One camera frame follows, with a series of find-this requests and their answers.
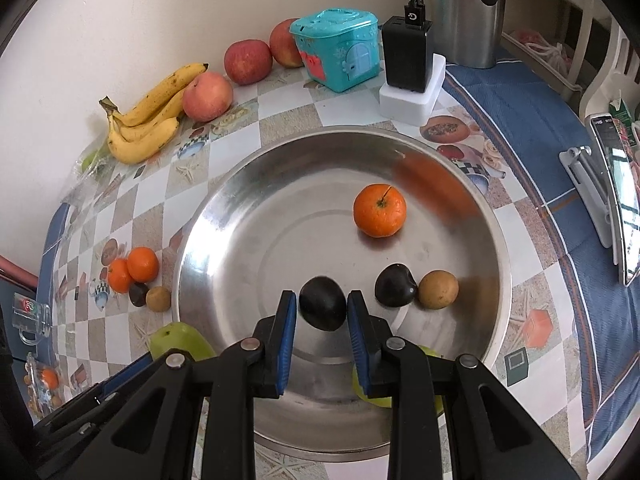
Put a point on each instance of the clear glass mug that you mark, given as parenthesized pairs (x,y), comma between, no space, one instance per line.
(32,319)

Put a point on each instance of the red right apple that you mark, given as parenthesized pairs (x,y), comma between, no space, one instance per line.
(283,47)

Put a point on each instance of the grey phone stand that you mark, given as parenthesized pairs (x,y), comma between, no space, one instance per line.
(589,183)

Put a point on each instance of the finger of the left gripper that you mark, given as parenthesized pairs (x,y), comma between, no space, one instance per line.
(139,365)

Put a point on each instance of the orange tangerine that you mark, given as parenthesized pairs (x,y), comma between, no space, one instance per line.
(143,265)
(379,210)
(118,276)

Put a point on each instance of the patterned plastic tablecloth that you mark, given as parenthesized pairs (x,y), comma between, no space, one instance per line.
(571,353)

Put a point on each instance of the clear plastic fruit tray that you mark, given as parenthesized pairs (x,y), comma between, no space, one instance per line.
(90,174)

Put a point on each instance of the pale red apple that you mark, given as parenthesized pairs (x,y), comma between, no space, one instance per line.
(207,97)

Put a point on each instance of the white plastic chair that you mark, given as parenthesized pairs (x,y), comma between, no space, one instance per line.
(618,77)

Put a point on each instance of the dark red middle apple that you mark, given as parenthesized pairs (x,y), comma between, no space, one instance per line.
(248,61)

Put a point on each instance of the smartphone on stand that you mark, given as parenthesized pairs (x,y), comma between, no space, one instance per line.
(621,189)

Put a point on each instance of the brown kiwi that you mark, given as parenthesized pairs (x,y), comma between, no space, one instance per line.
(158,299)

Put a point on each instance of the steel thermos jug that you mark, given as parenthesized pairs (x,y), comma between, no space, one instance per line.
(466,32)

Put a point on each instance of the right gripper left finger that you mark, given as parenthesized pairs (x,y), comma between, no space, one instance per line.
(276,333)

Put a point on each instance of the teal house-shaped box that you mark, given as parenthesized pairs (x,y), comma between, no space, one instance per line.
(338,46)

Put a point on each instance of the black power adapter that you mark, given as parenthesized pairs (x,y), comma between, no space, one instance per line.
(407,49)

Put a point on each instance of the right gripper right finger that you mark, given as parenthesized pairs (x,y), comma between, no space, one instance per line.
(368,336)

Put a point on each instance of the yellow banana bunch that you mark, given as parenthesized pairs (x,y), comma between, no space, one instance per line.
(141,132)

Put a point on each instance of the large steel plate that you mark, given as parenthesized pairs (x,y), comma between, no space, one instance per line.
(283,216)

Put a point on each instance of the dark plum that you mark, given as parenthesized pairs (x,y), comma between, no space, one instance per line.
(137,294)
(322,304)
(395,286)

